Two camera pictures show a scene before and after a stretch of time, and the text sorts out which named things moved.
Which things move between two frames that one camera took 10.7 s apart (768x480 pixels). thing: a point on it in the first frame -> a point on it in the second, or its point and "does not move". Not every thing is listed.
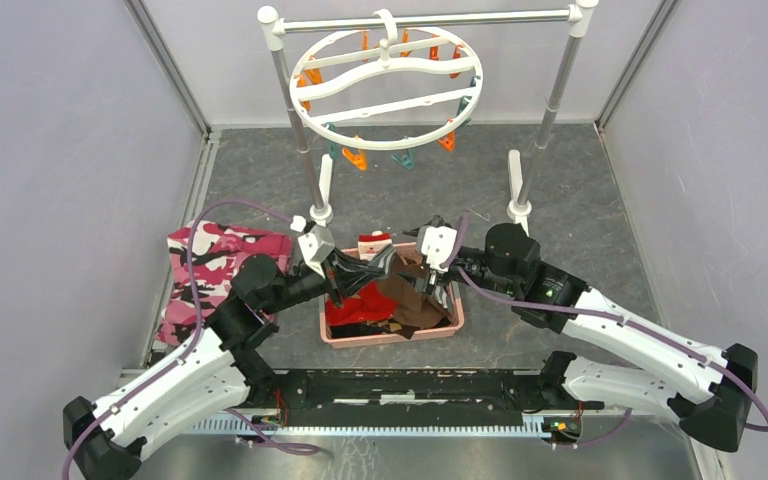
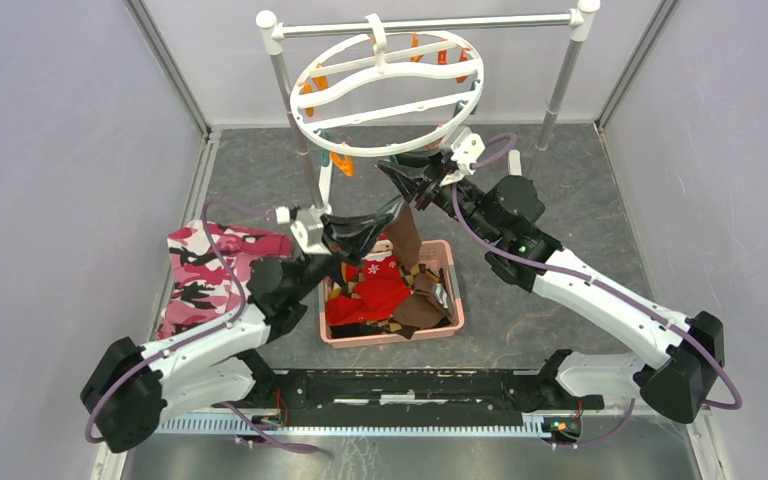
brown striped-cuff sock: x=411 y=310 -> x=404 y=235
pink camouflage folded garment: x=217 y=252 does not move
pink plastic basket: x=457 y=327 does not move
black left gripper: x=347 y=264 -> x=353 y=236
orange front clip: x=359 y=160 -> x=344 y=162
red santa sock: x=370 y=303 does not move
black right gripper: x=433 y=278 -> x=408 y=177
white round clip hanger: x=386 y=87 does not move
